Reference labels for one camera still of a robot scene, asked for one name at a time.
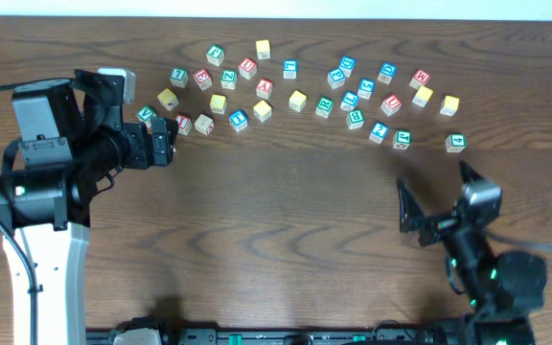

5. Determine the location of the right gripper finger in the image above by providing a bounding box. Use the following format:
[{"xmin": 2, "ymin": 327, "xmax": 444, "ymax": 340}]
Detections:
[
  {"xmin": 459, "ymin": 160, "xmax": 483, "ymax": 184},
  {"xmin": 397, "ymin": 178, "xmax": 426, "ymax": 233}
]

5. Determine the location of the red I block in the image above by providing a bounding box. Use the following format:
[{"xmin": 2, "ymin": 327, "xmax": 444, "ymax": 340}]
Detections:
[{"xmin": 175, "ymin": 113, "xmax": 193, "ymax": 136}]

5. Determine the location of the blue 2 block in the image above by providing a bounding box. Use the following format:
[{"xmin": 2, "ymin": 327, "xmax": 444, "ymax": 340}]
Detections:
[{"xmin": 369, "ymin": 122, "xmax": 389, "ymax": 144}]

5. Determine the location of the red A block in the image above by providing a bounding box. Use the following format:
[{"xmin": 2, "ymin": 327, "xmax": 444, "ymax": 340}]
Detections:
[{"xmin": 256, "ymin": 79, "xmax": 274, "ymax": 100}]

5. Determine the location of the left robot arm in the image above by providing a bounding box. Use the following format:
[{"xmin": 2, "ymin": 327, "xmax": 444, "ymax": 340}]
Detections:
[{"xmin": 0, "ymin": 68, "xmax": 178, "ymax": 344}]

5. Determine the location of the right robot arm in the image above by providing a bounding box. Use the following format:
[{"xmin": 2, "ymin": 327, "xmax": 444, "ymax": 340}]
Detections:
[{"xmin": 397, "ymin": 161, "xmax": 547, "ymax": 344}]

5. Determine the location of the green V block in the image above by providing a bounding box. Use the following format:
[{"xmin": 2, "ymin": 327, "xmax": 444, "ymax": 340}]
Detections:
[{"xmin": 136, "ymin": 105, "xmax": 157, "ymax": 127}]

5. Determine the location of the green 4 block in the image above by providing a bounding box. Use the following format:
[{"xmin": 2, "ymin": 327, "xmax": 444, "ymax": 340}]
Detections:
[{"xmin": 445, "ymin": 133, "xmax": 467, "ymax": 153}]

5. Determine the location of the plain wooden red block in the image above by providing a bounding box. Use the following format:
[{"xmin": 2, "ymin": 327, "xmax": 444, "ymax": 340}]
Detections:
[{"xmin": 194, "ymin": 113, "xmax": 214, "ymax": 136}]

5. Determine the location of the yellow G block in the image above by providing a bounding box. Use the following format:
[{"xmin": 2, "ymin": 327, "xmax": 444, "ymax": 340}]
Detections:
[{"xmin": 440, "ymin": 95, "xmax": 460, "ymax": 116}]

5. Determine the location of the green J block right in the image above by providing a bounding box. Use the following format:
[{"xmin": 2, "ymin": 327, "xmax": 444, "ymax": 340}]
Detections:
[{"xmin": 393, "ymin": 129, "xmax": 411, "ymax": 150}]

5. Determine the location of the green j block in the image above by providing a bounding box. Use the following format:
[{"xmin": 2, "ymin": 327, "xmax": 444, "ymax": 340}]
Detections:
[
  {"xmin": 393, "ymin": 129, "xmax": 411, "ymax": 150},
  {"xmin": 206, "ymin": 44, "xmax": 225, "ymax": 66}
]

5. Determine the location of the green 7 block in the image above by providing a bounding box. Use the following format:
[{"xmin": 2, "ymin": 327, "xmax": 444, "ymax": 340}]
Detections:
[{"xmin": 170, "ymin": 67, "xmax": 189, "ymax": 88}]

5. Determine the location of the yellow block left middle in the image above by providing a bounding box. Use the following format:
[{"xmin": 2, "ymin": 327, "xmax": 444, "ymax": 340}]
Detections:
[{"xmin": 210, "ymin": 94, "xmax": 227, "ymax": 114}]

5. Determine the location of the red E block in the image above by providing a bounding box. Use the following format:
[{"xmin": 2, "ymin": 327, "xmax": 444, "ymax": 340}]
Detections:
[{"xmin": 193, "ymin": 68, "xmax": 213, "ymax": 91}]

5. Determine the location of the yellow K block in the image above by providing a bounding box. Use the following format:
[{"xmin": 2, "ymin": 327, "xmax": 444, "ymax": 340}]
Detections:
[{"xmin": 412, "ymin": 85, "xmax": 433, "ymax": 107}]

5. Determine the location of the blue T block left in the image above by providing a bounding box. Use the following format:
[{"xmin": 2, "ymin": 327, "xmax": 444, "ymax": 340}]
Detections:
[{"xmin": 229, "ymin": 109, "xmax": 248, "ymax": 132}]

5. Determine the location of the blue t block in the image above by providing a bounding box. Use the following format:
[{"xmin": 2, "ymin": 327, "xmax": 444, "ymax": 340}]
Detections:
[
  {"xmin": 340, "ymin": 91, "xmax": 359, "ymax": 112},
  {"xmin": 229, "ymin": 109, "xmax": 248, "ymax": 132}
]

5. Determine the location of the red U block right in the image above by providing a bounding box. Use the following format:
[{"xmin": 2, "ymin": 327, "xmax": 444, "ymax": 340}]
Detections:
[{"xmin": 380, "ymin": 94, "xmax": 402, "ymax": 117}]

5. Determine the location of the red u block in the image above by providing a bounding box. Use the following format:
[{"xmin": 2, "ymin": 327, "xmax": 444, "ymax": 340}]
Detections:
[
  {"xmin": 239, "ymin": 57, "xmax": 258, "ymax": 80},
  {"xmin": 380, "ymin": 94, "xmax": 402, "ymax": 117}
]

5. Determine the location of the red M block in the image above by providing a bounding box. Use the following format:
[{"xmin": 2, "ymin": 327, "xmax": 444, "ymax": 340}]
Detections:
[{"xmin": 409, "ymin": 69, "xmax": 430, "ymax": 89}]

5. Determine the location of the green Z block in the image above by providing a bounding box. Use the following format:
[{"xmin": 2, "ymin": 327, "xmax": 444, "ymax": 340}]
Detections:
[{"xmin": 220, "ymin": 69, "xmax": 237, "ymax": 90}]

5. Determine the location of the green B block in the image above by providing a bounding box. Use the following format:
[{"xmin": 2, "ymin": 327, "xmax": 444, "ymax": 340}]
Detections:
[{"xmin": 346, "ymin": 109, "xmax": 365, "ymax": 129}]

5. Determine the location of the green J block top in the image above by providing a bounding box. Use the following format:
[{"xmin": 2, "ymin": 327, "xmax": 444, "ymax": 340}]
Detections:
[{"xmin": 206, "ymin": 44, "xmax": 225, "ymax": 66}]

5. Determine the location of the yellow block centre left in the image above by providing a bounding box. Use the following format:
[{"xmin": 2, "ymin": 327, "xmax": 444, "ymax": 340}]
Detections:
[{"xmin": 253, "ymin": 100, "xmax": 272, "ymax": 122}]

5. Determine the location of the blue T block right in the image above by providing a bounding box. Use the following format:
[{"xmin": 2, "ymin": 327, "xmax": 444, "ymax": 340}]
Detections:
[{"xmin": 340, "ymin": 91, "xmax": 359, "ymax": 112}]

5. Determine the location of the red U block left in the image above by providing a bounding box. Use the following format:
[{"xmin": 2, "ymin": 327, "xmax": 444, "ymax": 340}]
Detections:
[{"xmin": 239, "ymin": 57, "xmax": 258, "ymax": 80}]

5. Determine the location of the blue D block right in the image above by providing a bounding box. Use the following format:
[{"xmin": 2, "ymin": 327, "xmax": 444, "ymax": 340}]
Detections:
[{"xmin": 377, "ymin": 62, "xmax": 397, "ymax": 84}]

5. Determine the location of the blue d block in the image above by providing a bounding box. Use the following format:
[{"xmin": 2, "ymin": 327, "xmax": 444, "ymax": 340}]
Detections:
[
  {"xmin": 377, "ymin": 62, "xmax": 397, "ymax": 84},
  {"xmin": 338, "ymin": 56, "xmax": 357, "ymax": 78}
]

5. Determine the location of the blue 5 block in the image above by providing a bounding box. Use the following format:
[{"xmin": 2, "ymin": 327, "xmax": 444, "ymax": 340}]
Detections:
[{"xmin": 357, "ymin": 79, "xmax": 376, "ymax": 100}]

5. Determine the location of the green R block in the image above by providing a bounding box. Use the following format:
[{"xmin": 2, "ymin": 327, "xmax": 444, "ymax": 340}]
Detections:
[{"xmin": 315, "ymin": 97, "xmax": 334, "ymax": 118}]

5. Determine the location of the yellow block top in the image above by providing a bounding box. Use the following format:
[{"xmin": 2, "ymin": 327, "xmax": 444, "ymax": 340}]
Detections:
[{"xmin": 256, "ymin": 39, "xmax": 271, "ymax": 59}]

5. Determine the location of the blue P block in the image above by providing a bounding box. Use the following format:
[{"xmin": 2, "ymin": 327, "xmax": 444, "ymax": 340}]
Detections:
[{"xmin": 327, "ymin": 68, "xmax": 346, "ymax": 89}]

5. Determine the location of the blue D block left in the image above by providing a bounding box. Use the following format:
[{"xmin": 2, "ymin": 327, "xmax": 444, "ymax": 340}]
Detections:
[{"xmin": 338, "ymin": 56, "xmax": 357, "ymax": 78}]

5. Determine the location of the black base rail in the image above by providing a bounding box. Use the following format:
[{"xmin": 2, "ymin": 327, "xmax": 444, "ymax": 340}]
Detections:
[{"xmin": 86, "ymin": 324, "xmax": 536, "ymax": 345}]

